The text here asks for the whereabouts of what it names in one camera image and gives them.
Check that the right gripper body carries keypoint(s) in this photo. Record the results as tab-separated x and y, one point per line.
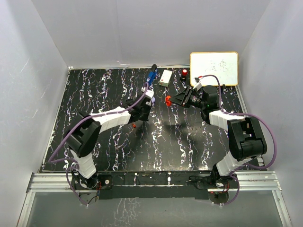
195	100

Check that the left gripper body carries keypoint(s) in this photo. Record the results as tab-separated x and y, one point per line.
144	113

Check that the orange earbud case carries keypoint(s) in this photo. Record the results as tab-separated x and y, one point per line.
167	101

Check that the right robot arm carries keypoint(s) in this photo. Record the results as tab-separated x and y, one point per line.
245	136

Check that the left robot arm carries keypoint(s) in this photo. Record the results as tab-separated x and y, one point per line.
83	140

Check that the red black button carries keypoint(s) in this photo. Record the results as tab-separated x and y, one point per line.
183	74

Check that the white box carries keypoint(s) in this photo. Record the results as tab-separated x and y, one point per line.
165	78

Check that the blue black tool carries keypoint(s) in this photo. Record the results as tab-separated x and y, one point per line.
152	74

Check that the white whiteboard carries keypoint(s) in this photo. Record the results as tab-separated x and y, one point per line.
215	67

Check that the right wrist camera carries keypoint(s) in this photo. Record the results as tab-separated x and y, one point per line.
198	84

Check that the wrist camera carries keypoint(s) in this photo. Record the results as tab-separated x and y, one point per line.
198	84
149	95

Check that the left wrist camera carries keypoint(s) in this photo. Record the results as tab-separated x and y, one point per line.
149	95

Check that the aluminium rail frame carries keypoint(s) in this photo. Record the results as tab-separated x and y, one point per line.
154	199

